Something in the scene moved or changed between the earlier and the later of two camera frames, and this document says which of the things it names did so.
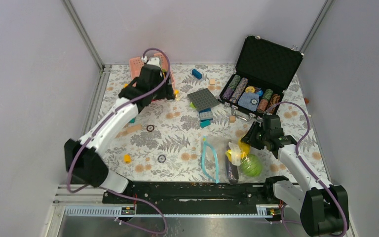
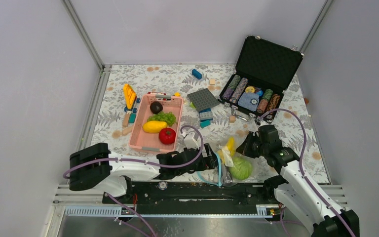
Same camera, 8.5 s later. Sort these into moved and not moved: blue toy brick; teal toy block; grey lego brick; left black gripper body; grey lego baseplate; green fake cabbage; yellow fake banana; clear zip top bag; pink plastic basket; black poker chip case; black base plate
Moved: clear zip top bag; pink plastic basket; yellow fake banana; left black gripper body; green fake cabbage
Not moved: grey lego brick; teal toy block; black poker chip case; blue toy brick; grey lego baseplate; black base plate
